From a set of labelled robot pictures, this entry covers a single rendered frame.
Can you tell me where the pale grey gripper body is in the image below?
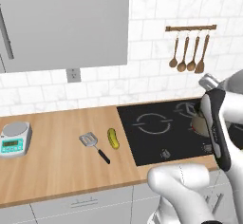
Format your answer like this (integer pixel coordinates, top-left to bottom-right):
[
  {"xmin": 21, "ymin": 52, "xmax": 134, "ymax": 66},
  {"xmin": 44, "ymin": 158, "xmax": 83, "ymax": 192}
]
[{"xmin": 197, "ymin": 72, "xmax": 223, "ymax": 91}]

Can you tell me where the wooden hanging spatula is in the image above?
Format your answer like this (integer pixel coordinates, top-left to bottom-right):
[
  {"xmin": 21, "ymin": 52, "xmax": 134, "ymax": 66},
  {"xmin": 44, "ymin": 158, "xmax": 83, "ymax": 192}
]
[{"xmin": 194, "ymin": 33, "xmax": 211, "ymax": 75}]

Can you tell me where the beige pot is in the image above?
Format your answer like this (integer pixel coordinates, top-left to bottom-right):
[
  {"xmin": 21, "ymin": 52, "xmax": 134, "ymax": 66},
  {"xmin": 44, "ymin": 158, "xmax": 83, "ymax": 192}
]
[{"xmin": 190, "ymin": 102, "xmax": 212, "ymax": 140}]

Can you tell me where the yellow-green cucumber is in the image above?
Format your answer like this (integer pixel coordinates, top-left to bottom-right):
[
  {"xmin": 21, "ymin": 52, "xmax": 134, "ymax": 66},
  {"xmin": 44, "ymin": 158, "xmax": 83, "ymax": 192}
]
[{"xmin": 106, "ymin": 127, "xmax": 122, "ymax": 151}]

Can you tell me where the large wooden spoon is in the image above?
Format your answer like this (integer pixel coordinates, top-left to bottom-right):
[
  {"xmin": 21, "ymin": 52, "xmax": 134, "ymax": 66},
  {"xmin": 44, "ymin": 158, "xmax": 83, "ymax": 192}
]
[
  {"xmin": 186, "ymin": 35, "xmax": 201, "ymax": 73},
  {"xmin": 177, "ymin": 35, "xmax": 191, "ymax": 73}
]

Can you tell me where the small wooden spoon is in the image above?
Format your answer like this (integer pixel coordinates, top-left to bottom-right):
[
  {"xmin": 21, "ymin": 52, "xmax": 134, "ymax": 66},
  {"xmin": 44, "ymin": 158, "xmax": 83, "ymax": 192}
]
[{"xmin": 168, "ymin": 32, "xmax": 179, "ymax": 69}]

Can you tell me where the black hob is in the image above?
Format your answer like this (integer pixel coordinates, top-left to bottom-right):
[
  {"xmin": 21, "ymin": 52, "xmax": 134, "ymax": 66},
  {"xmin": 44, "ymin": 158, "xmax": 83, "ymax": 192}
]
[{"xmin": 116, "ymin": 96, "xmax": 243, "ymax": 167}]

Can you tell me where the grey base cupboard door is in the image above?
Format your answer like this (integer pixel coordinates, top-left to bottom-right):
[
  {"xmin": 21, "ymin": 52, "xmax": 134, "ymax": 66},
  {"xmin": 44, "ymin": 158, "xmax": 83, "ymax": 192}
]
[{"xmin": 131, "ymin": 181, "xmax": 163, "ymax": 224}]

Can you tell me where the grey drawer front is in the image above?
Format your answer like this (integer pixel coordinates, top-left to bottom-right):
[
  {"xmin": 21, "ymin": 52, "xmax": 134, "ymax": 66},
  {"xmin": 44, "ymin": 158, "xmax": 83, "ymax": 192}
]
[
  {"xmin": 28, "ymin": 185, "xmax": 135, "ymax": 224},
  {"xmin": 0, "ymin": 203, "xmax": 35, "ymax": 224}
]

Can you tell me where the grey kitchen scale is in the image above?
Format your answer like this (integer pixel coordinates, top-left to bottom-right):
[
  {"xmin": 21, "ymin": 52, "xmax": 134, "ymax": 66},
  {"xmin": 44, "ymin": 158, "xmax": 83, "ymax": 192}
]
[{"xmin": 0, "ymin": 121, "xmax": 33, "ymax": 159}]

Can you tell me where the wooden tool rail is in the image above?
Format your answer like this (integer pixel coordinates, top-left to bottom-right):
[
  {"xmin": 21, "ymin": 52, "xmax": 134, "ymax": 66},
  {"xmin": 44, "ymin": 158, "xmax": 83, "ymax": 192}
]
[{"xmin": 164, "ymin": 24, "xmax": 218, "ymax": 33}]

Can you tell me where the grey base cupboard handle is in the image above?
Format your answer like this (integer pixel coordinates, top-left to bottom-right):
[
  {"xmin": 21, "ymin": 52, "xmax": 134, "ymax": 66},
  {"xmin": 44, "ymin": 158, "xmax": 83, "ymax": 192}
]
[{"xmin": 204, "ymin": 192, "xmax": 225, "ymax": 215}]

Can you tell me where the grey spatula with black handle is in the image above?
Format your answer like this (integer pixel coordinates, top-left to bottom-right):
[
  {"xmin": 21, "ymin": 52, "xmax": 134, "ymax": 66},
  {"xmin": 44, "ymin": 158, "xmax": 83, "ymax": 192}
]
[{"xmin": 78, "ymin": 131, "xmax": 112, "ymax": 165}]

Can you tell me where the grey wall socket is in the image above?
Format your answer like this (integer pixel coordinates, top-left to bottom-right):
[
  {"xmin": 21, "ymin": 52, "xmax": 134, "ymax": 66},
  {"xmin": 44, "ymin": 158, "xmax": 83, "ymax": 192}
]
[{"xmin": 65, "ymin": 67, "xmax": 83, "ymax": 84}]

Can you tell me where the grey wall cupboard door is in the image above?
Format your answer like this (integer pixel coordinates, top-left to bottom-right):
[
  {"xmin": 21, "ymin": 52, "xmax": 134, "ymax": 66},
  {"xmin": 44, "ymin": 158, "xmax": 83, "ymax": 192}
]
[{"xmin": 0, "ymin": 0, "xmax": 131, "ymax": 74}]

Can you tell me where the grey drawer handle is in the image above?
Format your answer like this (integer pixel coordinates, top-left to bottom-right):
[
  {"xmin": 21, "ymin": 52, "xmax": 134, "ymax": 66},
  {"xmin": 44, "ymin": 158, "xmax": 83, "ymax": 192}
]
[{"xmin": 69, "ymin": 196, "xmax": 100, "ymax": 209}]

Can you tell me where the grey cupboard door handle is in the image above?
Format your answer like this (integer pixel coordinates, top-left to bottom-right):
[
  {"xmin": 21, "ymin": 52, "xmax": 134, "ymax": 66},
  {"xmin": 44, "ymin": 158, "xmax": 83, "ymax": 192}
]
[{"xmin": 0, "ymin": 5, "xmax": 15, "ymax": 61}]

